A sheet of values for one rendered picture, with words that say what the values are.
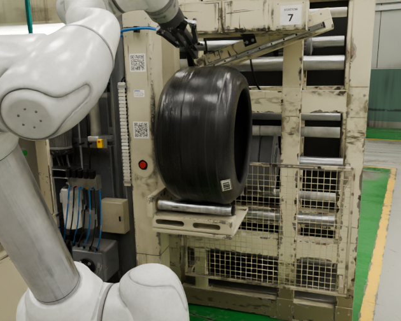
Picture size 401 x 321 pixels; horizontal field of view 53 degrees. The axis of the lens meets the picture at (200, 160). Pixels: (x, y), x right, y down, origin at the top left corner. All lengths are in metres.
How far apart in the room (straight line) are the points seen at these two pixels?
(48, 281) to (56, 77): 0.48
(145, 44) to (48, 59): 1.26
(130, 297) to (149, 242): 1.04
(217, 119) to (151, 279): 0.75
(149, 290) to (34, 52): 0.56
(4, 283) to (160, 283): 0.84
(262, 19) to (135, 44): 0.57
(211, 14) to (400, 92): 9.04
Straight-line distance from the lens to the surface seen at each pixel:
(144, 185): 1.85
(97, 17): 0.71
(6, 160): 0.68
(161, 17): 1.12
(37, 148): 1.76
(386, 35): 10.84
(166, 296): 0.92
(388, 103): 10.77
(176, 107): 1.54
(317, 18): 2.02
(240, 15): 1.92
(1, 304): 1.66
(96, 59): 0.58
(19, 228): 0.76
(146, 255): 1.98
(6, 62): 0.55
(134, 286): 0.92
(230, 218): 1.70
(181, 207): 1.73
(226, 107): 1.51
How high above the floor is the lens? 1.48
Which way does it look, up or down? 13 degrees down
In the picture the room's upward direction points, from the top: 1 degrees counter-clockwise
